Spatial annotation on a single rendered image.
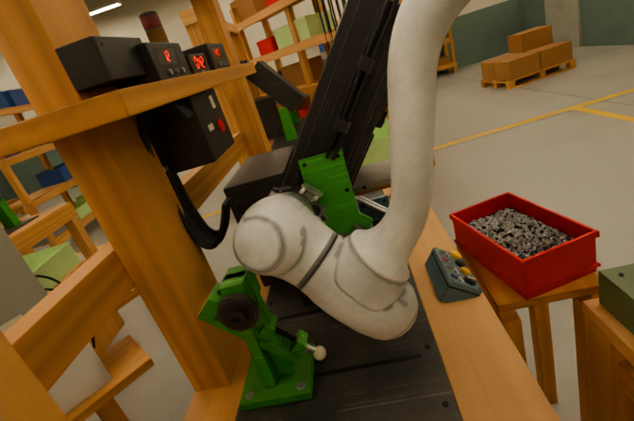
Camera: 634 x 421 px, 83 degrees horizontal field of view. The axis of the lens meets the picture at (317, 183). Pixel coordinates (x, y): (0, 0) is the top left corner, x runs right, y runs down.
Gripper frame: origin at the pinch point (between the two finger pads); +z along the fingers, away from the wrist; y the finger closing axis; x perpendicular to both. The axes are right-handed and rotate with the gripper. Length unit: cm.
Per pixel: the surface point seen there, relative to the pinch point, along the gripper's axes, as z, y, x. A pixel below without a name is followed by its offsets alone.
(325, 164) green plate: 4.4, 0.4, -8.7
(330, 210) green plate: 4.5, -6.6, 0.9
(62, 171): 396, 360, 235
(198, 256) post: -8.8, 14.8, 22.8
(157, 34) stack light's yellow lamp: 11, 59, -16
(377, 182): 16.5, -14.3, -10.4
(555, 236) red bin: 16, -62, -21
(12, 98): 351, 430, 158
